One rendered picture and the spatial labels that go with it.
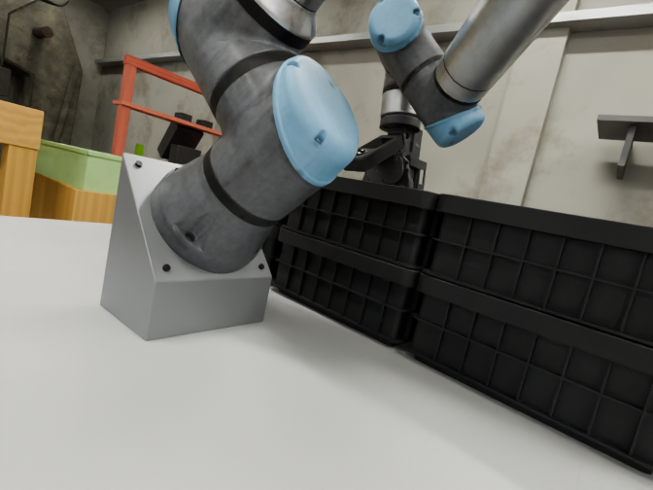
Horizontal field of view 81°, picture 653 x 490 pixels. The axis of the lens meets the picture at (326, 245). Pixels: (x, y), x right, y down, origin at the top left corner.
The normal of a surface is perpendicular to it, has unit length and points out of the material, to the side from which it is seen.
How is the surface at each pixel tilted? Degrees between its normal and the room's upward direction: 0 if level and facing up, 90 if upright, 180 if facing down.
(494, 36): 143
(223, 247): 116
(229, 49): 80
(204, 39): 98
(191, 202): 86
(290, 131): 111
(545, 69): 90
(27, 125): 90
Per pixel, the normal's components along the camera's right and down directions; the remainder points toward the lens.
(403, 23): -0.34, -0.01
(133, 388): 0.22, -0.97
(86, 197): 0.76, 0.24
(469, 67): -0.58, 0.73
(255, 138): -0.51, 0.15
